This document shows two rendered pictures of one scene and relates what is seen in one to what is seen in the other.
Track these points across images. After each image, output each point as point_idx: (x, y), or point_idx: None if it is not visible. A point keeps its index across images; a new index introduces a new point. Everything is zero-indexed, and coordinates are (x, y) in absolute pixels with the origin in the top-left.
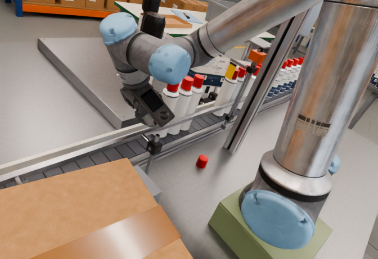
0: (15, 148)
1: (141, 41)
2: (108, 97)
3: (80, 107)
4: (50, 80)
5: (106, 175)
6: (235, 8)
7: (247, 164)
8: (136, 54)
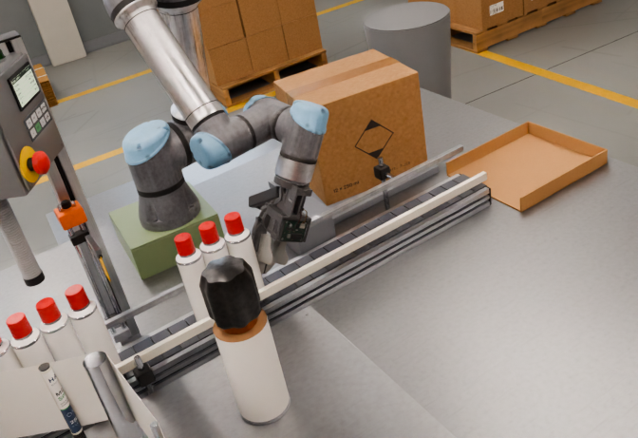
0: (441, 274)
1: (289, 104)
2: (333, 349)
3: (385, 357)
4: (467, 419)
5: (320, 101)
6: (196, 69)
7: None
8: None
